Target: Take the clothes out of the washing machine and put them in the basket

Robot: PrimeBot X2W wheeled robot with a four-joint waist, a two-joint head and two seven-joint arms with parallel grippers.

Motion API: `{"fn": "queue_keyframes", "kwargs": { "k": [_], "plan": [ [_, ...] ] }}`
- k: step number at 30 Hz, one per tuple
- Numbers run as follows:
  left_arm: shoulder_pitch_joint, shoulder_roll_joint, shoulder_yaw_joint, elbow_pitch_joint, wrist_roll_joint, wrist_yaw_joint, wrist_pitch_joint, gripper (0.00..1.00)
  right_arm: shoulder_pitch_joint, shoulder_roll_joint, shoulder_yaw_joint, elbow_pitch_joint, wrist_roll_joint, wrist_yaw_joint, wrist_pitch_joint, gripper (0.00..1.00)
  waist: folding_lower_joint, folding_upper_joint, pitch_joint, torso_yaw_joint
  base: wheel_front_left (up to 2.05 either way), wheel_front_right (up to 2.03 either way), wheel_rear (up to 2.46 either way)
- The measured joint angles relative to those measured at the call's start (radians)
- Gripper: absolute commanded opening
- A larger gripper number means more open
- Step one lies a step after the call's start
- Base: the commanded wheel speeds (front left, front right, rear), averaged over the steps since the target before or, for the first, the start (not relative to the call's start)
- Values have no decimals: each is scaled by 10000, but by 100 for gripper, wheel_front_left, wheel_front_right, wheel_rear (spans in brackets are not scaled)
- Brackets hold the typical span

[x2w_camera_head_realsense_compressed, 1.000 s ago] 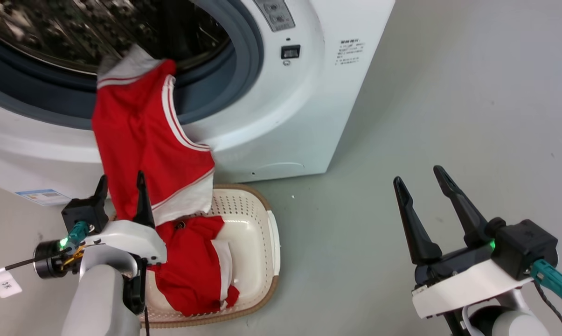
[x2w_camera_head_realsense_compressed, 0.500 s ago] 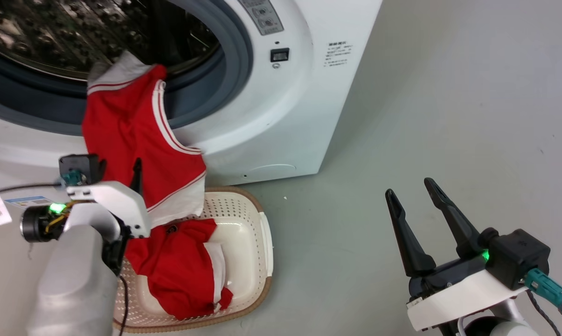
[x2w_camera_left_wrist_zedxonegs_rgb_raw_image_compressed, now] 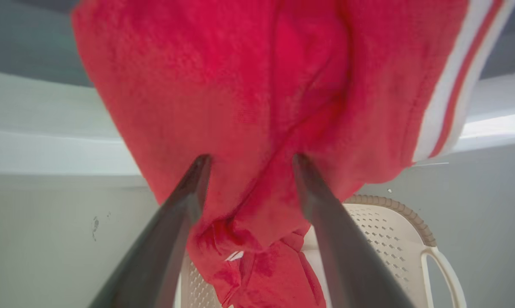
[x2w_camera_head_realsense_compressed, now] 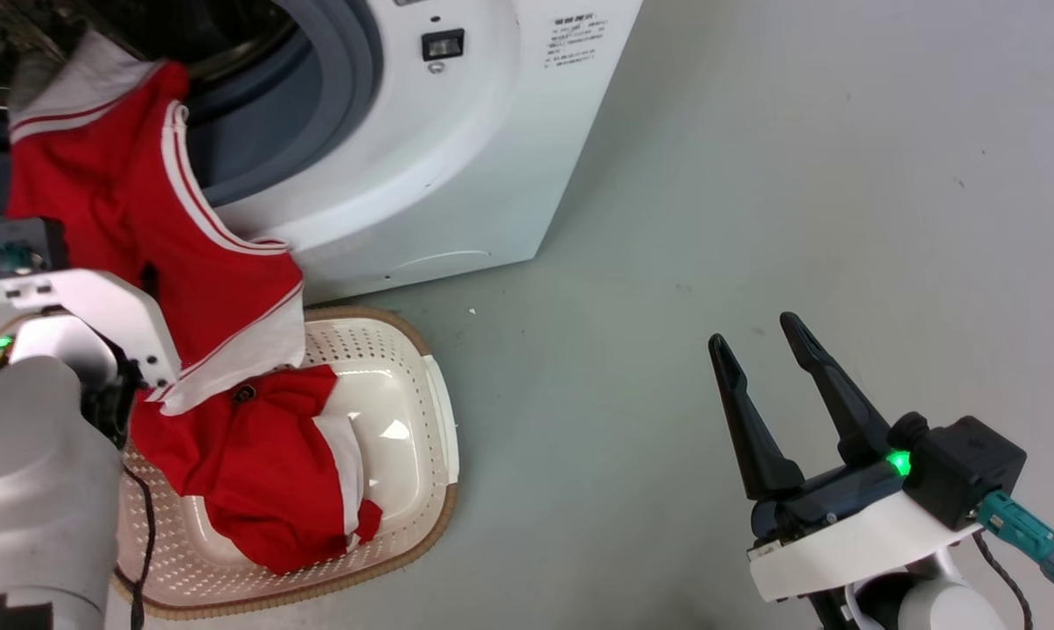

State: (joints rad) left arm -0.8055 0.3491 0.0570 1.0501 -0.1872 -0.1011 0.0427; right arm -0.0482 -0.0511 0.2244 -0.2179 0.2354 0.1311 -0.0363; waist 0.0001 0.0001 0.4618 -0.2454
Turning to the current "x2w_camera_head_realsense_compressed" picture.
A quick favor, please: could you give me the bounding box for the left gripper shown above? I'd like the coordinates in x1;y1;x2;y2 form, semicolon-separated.
0;267;183;449

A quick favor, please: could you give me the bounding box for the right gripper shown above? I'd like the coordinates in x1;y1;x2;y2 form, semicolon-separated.
708;311;984;605

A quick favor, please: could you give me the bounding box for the red and white garment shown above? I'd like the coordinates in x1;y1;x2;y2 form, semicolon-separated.
5;31;384;577

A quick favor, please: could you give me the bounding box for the steel washing machine drum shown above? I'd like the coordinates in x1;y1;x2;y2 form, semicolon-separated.
0;0;302;113

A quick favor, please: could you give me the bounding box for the cream perforated laundry basket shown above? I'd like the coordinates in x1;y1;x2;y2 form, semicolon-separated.
111;306;460;620

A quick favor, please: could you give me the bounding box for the grey rubber door gasket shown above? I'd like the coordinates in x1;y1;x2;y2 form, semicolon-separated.
0;0;384;216

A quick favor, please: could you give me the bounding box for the round white filter cover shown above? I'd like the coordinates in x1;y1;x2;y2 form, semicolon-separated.
387;250;494;283

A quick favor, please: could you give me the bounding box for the white front-load washing machine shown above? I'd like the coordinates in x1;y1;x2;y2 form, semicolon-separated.
0;0;646;307

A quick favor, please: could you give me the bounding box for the black door latch socket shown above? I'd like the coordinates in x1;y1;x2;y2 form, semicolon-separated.
421;29;466;63

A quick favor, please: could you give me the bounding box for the printed text label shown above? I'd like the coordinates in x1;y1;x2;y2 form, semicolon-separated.
544;12;609;70

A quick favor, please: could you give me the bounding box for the thin black left gripper cable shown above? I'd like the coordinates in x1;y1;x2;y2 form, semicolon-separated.
114;464;157;630

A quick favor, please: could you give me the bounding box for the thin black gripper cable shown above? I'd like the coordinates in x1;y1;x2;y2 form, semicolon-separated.
971;531;1037;630
114;464;157;630

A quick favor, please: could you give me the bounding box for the teal right cable connector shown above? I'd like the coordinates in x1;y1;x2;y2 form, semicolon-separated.
979;490;1054;590

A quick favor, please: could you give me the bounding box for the thin black right gripper cable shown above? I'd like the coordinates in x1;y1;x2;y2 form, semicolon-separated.
971;531;1037;630

